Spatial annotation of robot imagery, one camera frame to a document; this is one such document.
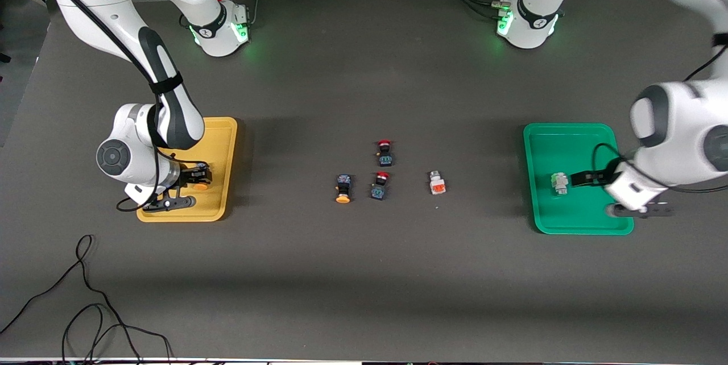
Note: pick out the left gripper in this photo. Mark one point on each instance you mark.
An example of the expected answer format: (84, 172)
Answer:
(604, 174)

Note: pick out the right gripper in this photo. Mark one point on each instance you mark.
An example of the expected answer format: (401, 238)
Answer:
(185, 175)

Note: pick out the green white push button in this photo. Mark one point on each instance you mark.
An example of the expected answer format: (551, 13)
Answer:
(560, 183)

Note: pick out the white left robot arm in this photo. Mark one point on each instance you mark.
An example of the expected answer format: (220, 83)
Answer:
(682, 126)

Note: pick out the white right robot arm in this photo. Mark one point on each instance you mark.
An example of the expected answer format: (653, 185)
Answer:
(114, 12)

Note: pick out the yellow plastic tray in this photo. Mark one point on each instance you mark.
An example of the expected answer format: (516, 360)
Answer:
(219, 143)

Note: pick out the green plastic tray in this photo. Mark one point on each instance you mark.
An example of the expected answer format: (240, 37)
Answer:
(546, 149)

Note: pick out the orange white push button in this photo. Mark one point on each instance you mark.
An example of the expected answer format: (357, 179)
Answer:
(437, 184)

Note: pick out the red mushroom push button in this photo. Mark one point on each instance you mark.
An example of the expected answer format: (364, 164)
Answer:
(385, 156)
(379, 189)

